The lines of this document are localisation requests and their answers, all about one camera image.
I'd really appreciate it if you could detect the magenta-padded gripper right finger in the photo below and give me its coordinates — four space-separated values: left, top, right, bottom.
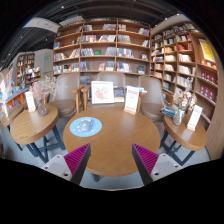
131 143 184 186

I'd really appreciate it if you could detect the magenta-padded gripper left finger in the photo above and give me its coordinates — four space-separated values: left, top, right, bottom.
41 143 92 186

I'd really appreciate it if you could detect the round light blue mouse pad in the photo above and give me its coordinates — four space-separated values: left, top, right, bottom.
69 116 103 138

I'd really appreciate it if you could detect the round wooden side table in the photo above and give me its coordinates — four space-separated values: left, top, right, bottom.
0 104 27 148
159 114 209 167
9 103 66 164

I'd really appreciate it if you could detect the stack of books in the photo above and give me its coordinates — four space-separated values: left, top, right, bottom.
159 104 179 119

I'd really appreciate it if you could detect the small white table sign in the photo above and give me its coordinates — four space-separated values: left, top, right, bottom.
186 104 204 132
24 90 37 113

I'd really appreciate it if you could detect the brown padded wooden armchair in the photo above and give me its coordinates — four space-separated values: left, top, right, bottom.
79 71 148 108
137 75 169 123
46 72 83 118

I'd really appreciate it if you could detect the white orange sign stand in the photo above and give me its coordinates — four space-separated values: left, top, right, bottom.
123 85 141 116

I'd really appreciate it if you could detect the orange book display stand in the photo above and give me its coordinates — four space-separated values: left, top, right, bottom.
0 66 29 113

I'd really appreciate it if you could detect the light blue book stack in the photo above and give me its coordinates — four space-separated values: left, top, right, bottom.
134 85 148 94

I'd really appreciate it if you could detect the dark upright book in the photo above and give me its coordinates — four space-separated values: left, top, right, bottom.
113 86 125 103

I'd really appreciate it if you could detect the white framed floral picture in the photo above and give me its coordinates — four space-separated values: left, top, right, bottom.
90 80 115 105

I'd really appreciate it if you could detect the distant wooden bookshelf unit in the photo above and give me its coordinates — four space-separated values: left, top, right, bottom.
15 52 43 88

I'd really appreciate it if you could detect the angled wooden bookshelf unit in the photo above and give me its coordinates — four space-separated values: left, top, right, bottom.
149 22 221 134

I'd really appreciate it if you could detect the wide wooden bookshelf unit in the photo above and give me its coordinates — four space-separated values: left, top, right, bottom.
52 18 152 76

